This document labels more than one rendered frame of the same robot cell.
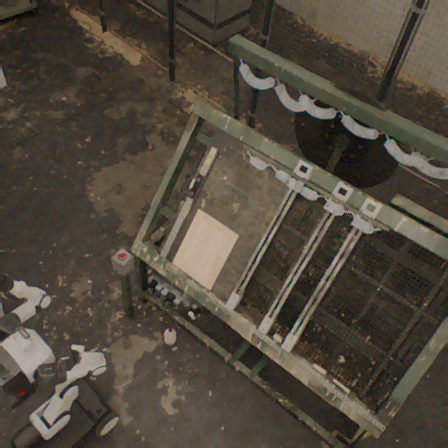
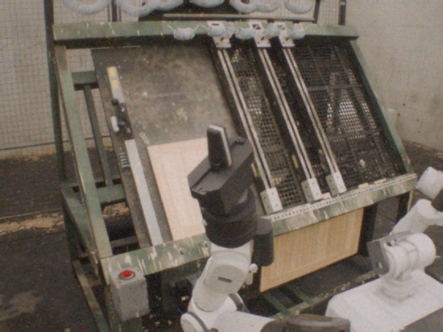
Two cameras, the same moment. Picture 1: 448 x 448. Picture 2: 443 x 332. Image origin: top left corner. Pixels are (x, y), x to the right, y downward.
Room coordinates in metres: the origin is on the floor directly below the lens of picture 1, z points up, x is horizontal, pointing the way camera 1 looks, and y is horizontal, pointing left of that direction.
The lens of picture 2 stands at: (1.12, 1.72, 1.84)
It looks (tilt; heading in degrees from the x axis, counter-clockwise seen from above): 19 degrees down; 298
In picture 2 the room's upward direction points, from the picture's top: straight up
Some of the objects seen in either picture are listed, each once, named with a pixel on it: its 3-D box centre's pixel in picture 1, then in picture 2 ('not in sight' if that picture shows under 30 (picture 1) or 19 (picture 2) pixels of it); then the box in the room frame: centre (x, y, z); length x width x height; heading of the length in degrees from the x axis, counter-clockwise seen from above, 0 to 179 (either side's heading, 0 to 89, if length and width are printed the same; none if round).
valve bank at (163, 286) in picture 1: (171, 299); (216, 284); (1.89, 0.33, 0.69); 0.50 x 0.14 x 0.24; 58
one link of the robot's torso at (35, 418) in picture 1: (50, 418); not in sight; (1.06, 1.06, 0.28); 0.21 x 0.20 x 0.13; 143
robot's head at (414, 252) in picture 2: (24, 342); (403, 261); (1.11, 1.01, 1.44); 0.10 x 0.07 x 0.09; 53
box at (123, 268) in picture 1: (123, 263); (129, 293); (2.07, 0.74, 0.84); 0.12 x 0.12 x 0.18; 58
